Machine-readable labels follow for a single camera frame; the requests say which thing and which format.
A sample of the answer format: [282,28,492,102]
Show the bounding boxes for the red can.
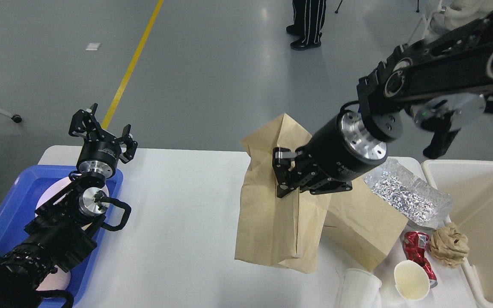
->
[402,231,438,288]

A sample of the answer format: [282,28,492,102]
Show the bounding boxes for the blue plastic tray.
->
[0,165,123,308]

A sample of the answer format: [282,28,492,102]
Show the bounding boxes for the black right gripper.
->
[272,110,388,198]

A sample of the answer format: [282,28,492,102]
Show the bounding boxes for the pink mug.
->
[36,267,71,293]

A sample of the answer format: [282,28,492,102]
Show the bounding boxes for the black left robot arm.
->
[0,103,138,308]

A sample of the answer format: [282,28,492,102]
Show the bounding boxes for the white paper cup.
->
[394,260,430,301]

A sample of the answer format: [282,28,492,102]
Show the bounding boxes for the walking person black trousers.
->
[286,0,327,51]

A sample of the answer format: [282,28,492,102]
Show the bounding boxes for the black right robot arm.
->
[272,11,493,198]

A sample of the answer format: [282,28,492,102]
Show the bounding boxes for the white office chair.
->
[407,0,493,44]

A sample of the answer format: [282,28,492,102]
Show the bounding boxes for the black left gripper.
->
[68,103,138,179]

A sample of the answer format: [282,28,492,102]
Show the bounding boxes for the brown paper bag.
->
[322,178,408,272]
[235,113,331,274]

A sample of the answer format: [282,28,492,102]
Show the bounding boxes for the white plastic bin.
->
[422,160,493,308]

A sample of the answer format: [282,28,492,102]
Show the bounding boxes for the clear plastic bottle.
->
[362,158,454,229]

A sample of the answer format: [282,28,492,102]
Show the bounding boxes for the pink plate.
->
[36,178,111,217]

